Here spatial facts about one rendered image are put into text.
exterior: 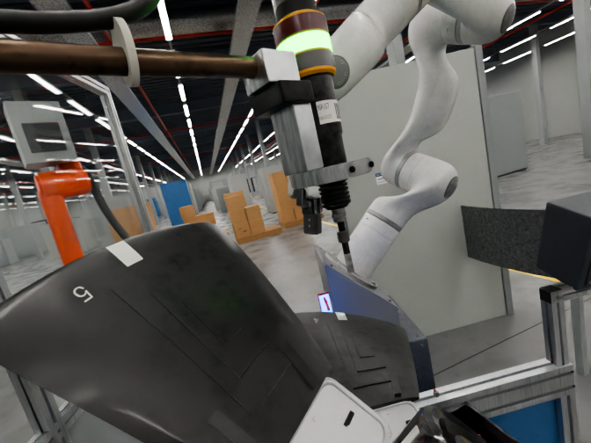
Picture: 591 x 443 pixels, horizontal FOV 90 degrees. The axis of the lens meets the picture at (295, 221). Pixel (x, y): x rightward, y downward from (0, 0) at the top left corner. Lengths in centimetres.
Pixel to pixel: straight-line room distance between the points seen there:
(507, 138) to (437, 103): 975
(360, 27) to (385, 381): 50
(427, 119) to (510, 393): 71
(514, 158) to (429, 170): 991
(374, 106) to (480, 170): 91
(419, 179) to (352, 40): 50
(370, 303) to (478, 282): 188
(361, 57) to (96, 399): 50
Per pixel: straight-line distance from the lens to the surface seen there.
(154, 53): 20
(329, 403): 28
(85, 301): 29
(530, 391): 100
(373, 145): 218
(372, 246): 90
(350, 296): 86
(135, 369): 27
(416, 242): 235
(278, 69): 23
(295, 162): 23
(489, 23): 83
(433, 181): 89
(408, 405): 40
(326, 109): 25
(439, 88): 88
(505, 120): 1058
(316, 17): 26
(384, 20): 65
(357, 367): 44
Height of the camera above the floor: 146
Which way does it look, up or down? 9 degrees down
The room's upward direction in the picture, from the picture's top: 13 degrees counter-clockwise
